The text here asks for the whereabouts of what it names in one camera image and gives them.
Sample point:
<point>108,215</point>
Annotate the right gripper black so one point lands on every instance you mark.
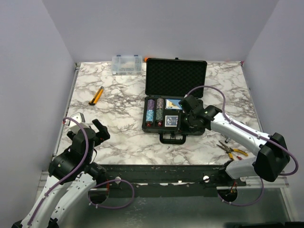
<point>186,130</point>

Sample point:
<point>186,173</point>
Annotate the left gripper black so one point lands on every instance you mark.
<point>104,134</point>

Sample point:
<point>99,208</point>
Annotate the blue back card deck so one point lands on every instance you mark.
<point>171,121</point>

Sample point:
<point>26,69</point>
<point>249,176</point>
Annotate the ace of spades card deck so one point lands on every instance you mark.
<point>172,104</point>

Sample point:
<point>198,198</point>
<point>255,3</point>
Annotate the black poker set case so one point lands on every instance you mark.
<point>172,79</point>

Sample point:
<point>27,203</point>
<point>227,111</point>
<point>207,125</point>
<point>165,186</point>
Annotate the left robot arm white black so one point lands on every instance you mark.
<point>70,176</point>

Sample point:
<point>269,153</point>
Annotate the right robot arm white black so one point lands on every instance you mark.
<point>270,156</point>

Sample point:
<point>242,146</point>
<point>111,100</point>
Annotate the dark green chip stack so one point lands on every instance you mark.
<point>159,115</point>

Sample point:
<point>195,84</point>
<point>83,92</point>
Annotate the yellow black utility knife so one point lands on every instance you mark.
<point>97,96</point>

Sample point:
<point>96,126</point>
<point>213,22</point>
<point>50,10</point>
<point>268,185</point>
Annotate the light blue chip stack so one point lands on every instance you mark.
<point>149,116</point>

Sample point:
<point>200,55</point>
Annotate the purple chip stack back left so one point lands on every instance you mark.
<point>150,104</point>

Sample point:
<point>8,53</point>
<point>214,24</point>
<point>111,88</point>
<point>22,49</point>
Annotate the clear plastic organizer box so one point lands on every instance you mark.
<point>126,65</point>

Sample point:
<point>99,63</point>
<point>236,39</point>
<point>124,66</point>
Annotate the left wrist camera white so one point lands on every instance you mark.
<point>78,119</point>

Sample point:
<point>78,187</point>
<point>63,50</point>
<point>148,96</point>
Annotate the yellow handled pliers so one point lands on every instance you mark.
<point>231,151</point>

